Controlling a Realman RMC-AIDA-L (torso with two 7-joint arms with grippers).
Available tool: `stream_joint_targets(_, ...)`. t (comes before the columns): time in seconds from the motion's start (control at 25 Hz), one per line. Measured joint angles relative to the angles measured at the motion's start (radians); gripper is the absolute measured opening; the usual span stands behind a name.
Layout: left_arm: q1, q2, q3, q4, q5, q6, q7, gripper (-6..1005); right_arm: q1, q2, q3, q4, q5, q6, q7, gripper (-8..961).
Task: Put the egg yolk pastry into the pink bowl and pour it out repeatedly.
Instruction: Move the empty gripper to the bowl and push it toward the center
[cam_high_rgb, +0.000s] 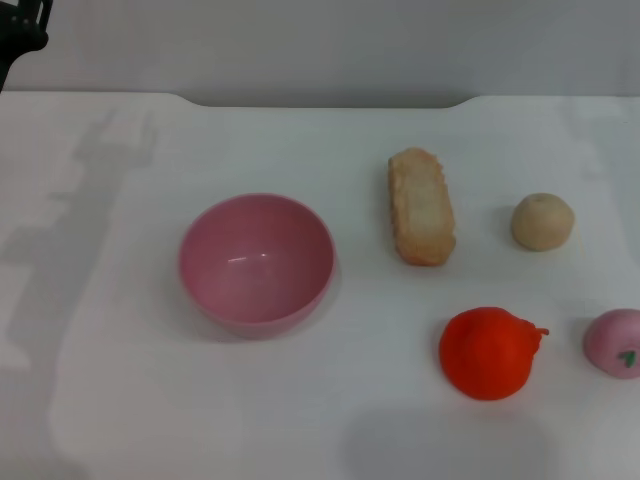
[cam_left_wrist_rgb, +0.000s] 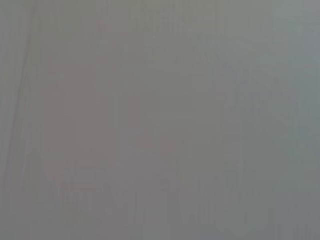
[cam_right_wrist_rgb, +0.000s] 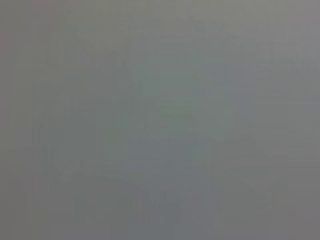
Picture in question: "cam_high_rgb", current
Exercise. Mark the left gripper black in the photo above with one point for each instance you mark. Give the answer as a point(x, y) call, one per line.
point(20, 25)

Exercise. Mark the pink plastic bowl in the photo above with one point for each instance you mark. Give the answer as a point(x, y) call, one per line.
point(255, 280)

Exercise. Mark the round beige egg yolk pastry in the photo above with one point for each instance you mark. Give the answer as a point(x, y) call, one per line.
point(542, 222)

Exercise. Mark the long toasted bread loaf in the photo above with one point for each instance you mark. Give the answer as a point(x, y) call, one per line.
point(422, 210)

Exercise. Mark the orange-red tomato toy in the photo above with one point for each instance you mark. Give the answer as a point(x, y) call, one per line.
point(485, 355)

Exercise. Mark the pink peach bun toy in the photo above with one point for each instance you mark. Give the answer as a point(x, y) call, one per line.
point(612, 340)

